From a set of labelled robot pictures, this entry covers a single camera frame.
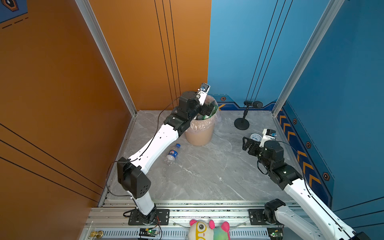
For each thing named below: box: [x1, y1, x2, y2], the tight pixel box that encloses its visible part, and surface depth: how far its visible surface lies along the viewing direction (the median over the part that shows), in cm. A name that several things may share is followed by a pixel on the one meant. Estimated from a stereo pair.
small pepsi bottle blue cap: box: [164, 143, 181, 166], surface depth 93 cm
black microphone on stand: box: [234, 100, 263, 131], surface depth 113 cm
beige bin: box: [185, 113, 217, 147], surface depth 81 cm
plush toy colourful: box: [188, 219, 231, 240], surface depth 66 cm
